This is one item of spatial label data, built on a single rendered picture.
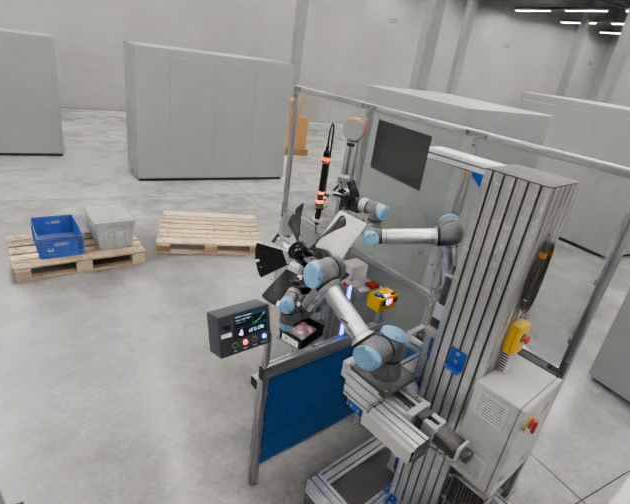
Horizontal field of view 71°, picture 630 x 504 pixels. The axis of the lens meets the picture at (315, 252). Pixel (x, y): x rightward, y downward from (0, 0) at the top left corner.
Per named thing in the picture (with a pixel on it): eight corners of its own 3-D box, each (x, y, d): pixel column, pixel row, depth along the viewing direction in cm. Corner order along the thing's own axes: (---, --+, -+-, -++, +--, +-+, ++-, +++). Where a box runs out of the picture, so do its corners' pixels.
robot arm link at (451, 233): (466, 251, 211) (363, 251, 219) (463, 243, 220) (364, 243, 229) (468, 228, 206) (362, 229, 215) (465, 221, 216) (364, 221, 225)
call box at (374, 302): (383, 301, 279) (386, 286, 275) (395, 308, 272) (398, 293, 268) (365, 307, 269) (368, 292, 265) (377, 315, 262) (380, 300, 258)
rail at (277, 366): (378, 329, 283) (380, 318, 280) (383, 332, 281) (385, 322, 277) (258, 376, 228) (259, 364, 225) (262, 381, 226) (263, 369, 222)
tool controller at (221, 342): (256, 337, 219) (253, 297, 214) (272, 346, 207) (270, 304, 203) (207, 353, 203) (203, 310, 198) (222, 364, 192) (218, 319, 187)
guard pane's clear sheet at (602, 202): (286, 207, 405) (299, 91, 363) (560, 366, 234) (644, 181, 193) (285, 207, 404) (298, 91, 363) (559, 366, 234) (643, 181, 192)
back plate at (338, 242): (269, 282, 310) (268, 281, 309) (328, 204, 315) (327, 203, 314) (316, 320, 274) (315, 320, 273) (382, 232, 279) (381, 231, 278)
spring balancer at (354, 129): (342, 138, 311) (340, 139, 305) (346, 114, 305) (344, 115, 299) (364, 142, 308) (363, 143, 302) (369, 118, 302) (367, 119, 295)
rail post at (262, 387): (253, 478, 263) (264, 374, 231) (256, 483, 260) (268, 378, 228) (247, 481, 260) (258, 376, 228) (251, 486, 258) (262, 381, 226)
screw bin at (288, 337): (301, 323, 272) (302, 313, 269) (323, 335, 264) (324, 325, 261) (277, 337, 256) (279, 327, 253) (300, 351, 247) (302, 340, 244)
